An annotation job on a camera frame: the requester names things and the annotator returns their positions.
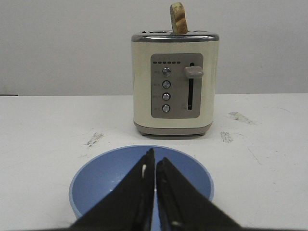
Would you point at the toast slice in toaster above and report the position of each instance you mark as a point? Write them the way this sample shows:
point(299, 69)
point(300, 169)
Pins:
point(178, 19)

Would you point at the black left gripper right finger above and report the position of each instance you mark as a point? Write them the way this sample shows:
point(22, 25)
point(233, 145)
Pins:
point(182, 207)

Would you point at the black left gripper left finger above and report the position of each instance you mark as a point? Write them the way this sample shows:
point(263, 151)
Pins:
point(129, 207)

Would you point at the cream two-slot toaster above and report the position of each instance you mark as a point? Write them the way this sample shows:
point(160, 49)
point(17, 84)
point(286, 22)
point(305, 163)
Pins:
point(174, 80)

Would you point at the blue bowl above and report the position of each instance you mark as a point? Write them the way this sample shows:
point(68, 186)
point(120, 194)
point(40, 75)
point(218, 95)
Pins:
point(102, 174)

